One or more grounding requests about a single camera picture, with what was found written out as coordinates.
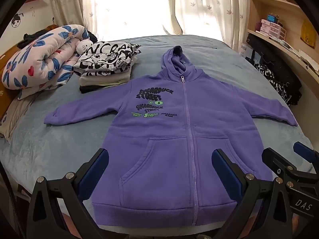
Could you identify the black and white patterned cloth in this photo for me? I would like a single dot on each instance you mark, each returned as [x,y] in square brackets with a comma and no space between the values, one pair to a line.
[271,79]

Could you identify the wooden shelf unit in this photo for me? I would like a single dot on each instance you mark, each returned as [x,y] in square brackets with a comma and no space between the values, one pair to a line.
[286,7]

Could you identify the white cardboard box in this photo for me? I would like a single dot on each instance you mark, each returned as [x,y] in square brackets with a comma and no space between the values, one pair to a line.
[244,50]

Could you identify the papers on shelf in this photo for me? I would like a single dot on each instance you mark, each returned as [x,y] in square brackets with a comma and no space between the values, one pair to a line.
[301,54]

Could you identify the leaf patterned curtain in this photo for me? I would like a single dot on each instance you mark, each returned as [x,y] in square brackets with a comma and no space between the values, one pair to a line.
[69,5]
[219,10]

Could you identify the black knit garment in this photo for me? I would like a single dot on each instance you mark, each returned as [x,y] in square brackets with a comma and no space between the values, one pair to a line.
[91,36]

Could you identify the blue-grey fleece blanket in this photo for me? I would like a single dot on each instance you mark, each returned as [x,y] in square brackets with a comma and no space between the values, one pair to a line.
[62,142]

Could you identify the pink drawer organizer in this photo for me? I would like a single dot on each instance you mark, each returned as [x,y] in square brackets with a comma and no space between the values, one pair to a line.
[271,28]

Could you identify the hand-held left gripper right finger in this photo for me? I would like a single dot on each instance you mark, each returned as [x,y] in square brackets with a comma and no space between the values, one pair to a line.
[226,175]

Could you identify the floral padded quilt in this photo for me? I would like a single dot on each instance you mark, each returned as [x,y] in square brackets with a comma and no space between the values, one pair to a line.
[37,54]

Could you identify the black and white printed garment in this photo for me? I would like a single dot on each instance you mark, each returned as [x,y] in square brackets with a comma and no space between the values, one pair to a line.
[104,59]

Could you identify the cream tied curtain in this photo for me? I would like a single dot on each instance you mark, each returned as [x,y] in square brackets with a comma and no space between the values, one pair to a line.
[174,29]

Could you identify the black folded garment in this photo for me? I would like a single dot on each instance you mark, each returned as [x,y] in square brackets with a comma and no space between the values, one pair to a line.
[94,89]

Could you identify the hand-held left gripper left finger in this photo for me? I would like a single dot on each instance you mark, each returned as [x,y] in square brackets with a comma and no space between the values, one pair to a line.
[96,171]

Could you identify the dark clothes pile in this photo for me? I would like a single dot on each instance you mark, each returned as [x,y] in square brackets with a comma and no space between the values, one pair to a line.
[30,37]

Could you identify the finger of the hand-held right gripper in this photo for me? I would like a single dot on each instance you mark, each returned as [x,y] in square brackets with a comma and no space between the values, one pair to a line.
[274,161]
[305,151]

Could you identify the yellow cloth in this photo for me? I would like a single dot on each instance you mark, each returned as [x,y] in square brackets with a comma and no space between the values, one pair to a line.
[308,33]

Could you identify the purple zip hoodie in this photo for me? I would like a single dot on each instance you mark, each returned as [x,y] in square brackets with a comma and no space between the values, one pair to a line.
[162,154]

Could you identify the white cat plush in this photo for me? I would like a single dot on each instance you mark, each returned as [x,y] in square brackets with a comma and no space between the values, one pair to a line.
[82,46]

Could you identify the black bag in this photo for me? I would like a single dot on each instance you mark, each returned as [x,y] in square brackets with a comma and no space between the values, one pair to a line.
[279,62]

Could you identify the face wall sticker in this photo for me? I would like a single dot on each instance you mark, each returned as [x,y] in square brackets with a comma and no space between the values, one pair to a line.
[17,21]

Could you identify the beige pillow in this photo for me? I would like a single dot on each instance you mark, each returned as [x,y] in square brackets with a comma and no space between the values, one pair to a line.
[15,114]

